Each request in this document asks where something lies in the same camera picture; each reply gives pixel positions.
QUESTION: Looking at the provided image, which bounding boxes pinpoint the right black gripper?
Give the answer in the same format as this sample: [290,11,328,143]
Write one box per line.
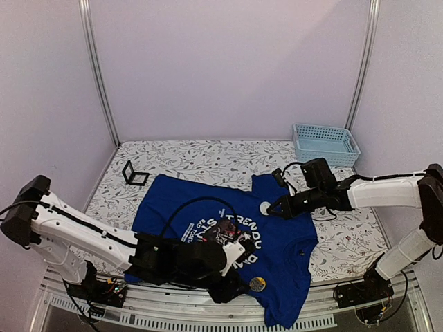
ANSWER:
[268,185,325,219]

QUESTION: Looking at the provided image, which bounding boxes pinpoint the round light blue brooch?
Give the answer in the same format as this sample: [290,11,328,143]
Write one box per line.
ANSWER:
[259,201,271,216]

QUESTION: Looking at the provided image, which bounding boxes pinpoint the blue printed t-shirt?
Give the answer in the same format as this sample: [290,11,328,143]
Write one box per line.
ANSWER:
[132,174,318,329]

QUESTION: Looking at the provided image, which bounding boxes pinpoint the light blue plastic basket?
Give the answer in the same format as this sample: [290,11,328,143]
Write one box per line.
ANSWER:
[293,124,361,167]

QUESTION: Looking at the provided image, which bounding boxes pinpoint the round yellow blue brooch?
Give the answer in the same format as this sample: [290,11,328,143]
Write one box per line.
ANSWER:
[249,277,266,293]

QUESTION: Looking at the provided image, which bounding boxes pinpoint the black brooch box yellow brooch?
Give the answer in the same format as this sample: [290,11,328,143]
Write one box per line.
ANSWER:
[122,160,150,186]

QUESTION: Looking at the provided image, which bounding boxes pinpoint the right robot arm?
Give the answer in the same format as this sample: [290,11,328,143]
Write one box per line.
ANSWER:
[260,158,442,302]

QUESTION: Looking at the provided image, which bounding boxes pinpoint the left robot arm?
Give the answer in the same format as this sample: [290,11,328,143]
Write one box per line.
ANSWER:
[1,175,254,308]

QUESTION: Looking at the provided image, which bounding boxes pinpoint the floral patterned tablecloth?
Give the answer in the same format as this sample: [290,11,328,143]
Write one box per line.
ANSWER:
[84,140,388,284]

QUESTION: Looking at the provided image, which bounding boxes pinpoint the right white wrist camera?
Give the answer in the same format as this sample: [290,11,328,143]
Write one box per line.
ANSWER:
[271,168,297,196]

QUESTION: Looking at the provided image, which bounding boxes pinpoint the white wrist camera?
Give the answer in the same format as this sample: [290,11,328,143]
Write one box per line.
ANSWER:
[271,168,297,196]
[220,232,255,277]

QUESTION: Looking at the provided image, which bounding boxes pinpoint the right black cable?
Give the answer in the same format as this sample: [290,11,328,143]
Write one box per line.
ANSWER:
[282,161,305,174]

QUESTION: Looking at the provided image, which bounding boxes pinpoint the black cable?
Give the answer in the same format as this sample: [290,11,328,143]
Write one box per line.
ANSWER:
[282,161,305,174]
[161,196,242,239]

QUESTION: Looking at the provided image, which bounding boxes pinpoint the left black cable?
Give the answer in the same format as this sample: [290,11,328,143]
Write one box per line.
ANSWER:
[161,196,242,239]

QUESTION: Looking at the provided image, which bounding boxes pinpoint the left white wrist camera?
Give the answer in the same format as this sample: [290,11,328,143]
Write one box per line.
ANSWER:
[220,232,255,277]

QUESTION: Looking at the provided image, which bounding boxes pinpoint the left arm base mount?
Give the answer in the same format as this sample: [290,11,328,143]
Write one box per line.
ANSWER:
[67,261,127,308]

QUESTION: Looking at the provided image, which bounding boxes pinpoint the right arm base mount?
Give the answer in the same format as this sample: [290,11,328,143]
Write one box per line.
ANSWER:
[333,270,394,325]

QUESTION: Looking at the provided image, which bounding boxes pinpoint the right aluminium frame post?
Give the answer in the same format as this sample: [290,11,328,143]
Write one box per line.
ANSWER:
[345,0,381,131]

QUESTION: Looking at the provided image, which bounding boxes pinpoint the aluminium frame post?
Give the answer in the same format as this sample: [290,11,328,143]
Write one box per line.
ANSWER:
[78,0,121,148]
[345,0,381,131]

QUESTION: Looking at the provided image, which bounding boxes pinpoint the left aluminium frame post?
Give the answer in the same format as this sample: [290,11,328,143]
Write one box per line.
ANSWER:
[78,0,121,148]

